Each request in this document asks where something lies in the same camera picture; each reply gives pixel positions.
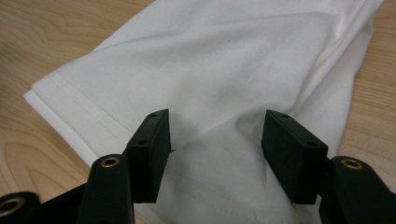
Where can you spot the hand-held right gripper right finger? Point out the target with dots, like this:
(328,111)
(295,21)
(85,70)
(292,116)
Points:
(292,158)

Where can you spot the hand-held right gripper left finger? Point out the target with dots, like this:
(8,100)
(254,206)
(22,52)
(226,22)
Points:
(149,161)

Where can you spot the white printed tank top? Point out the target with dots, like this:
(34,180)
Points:
(224,62)

